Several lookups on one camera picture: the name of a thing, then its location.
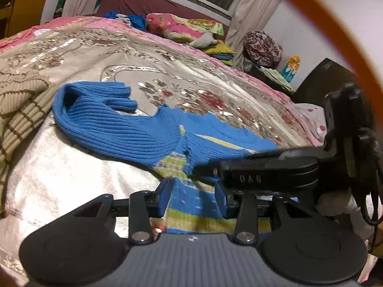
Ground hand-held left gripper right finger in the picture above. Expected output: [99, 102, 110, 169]
[215, 182, 315, 244]

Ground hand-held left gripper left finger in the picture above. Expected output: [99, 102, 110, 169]
[70, 180, 174, 244]

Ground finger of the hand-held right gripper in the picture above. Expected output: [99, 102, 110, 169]
[192, 159, 229, 183]

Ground blue knit sweater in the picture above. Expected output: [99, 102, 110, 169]
[52, 81, 300, 235]

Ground heap of blue clothes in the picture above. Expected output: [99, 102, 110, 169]
[103, 10, 148, 31]

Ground person's right hand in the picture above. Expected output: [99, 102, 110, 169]
[318, 192, 361, 216]

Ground dotted white pillow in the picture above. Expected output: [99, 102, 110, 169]
[287, 103, 327, 144]

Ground stack of papers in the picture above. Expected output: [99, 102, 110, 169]
[260, 66, 294, 93]

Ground dark wooden cabinet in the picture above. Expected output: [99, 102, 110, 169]
[295, 57, 360, 109]

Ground colourful printed packet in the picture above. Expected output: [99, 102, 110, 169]
[281, 56, 301, 83]

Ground yellow green folded cloths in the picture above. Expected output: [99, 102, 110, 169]
[206, 39, 237, 66]

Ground dark floral cloth bundle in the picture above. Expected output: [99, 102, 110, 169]
[242, 31, 283, 67]

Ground white plush toy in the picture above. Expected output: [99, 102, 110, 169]
[188, 33, 218, 47]

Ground pink floral pillow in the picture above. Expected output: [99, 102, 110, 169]
[146, 12, 224, 44]

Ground floral satin bedspread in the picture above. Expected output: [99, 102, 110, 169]
[0, 15, 327, 287]

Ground beige striped knit sweater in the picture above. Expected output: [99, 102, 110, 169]
[0, 72, 65, 216]

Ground maroon covered bed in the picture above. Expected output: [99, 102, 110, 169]
[96, 0, 232, 33]

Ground green cloth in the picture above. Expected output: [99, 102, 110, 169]
[54, 0, 68, 19]

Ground orange strap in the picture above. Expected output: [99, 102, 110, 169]
[260, 0, 383, 132]

